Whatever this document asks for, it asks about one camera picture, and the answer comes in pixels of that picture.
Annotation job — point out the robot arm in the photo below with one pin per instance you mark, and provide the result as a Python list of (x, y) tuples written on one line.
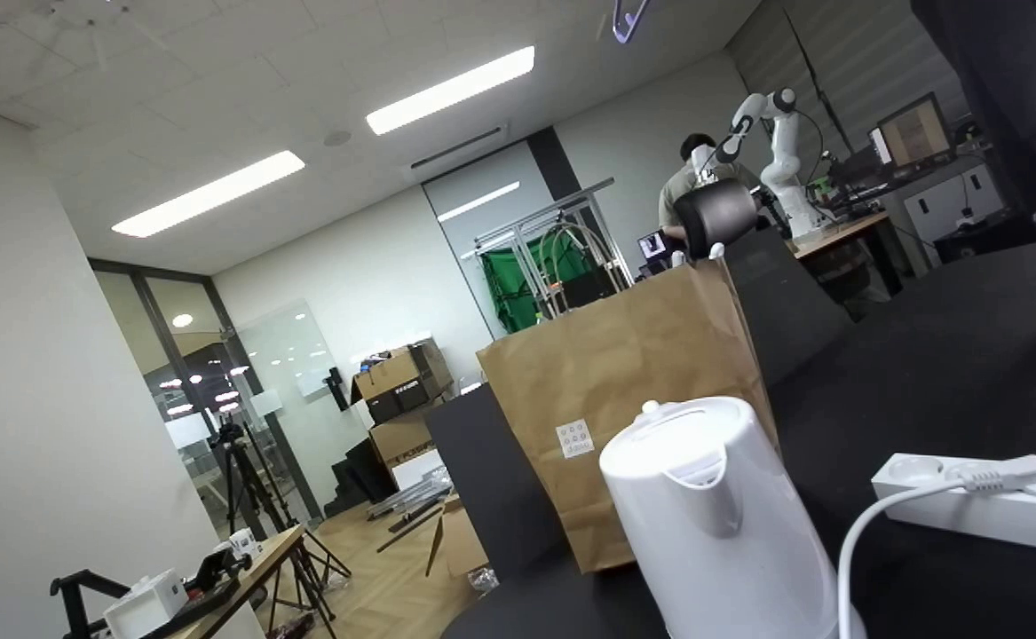
[(784, 169)]

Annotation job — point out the green cloth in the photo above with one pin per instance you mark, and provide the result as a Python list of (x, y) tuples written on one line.
[(518, 284)]

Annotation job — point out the brown paper bag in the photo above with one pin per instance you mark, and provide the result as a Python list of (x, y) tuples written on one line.
[(624, 373)]

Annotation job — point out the stack of cardboard boxes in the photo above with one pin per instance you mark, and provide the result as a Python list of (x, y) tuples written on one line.
[(402, 390)]

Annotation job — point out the small screen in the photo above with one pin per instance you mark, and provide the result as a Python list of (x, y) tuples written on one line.
[(653, 245)]

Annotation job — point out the black board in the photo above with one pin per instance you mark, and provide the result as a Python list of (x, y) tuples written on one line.
[(784, 302), (491, 479)]

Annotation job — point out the heap of metal rails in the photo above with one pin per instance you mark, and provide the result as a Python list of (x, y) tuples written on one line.
[(411, 501)]

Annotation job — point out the person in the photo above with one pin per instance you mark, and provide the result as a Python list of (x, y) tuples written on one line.
[(679, 182)]

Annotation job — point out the cardboard box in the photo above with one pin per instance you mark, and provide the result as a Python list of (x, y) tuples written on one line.
[(464, 537)]

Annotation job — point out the black round container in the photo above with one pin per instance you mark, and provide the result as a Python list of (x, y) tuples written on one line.
[(717, 213)]

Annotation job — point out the glass whiteboard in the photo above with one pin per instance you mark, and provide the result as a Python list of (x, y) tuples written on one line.
[(291, 355)]

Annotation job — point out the ceiling light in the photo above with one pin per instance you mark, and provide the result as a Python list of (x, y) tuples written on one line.
[(209, 193), (451, 90)]

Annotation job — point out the white electric kettle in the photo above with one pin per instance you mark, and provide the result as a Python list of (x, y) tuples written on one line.
[(731, 532)]

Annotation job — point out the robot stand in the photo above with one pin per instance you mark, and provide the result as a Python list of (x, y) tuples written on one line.
[(837, 232)]

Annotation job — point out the wooden table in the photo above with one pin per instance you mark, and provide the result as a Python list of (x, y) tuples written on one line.
[(256, 568)]

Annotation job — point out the monitor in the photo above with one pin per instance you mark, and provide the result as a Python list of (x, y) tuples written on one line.
[(915, 131)]

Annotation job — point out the white cabinet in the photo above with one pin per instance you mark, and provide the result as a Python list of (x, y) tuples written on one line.
[(948, 209)]

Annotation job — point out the white box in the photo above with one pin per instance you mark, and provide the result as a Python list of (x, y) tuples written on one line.
[(146, 603)]

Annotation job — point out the white power strip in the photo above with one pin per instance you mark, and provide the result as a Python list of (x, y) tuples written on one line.
[(970, 515)]

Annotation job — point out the large black object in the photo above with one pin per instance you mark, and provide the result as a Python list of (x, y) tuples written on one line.
[(1015, 106)]

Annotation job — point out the aluminium frame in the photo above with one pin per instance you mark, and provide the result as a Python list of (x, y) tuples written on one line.
[(518, 232)]

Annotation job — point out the camera on tripod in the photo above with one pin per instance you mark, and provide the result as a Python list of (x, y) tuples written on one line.
[(242, 479)]

